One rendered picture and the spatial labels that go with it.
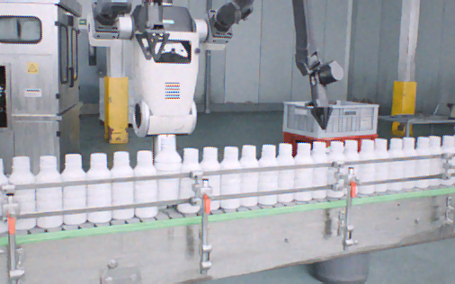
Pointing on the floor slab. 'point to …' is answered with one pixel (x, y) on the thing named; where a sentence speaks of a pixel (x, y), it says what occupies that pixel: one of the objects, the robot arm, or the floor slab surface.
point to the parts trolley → (424, 120)
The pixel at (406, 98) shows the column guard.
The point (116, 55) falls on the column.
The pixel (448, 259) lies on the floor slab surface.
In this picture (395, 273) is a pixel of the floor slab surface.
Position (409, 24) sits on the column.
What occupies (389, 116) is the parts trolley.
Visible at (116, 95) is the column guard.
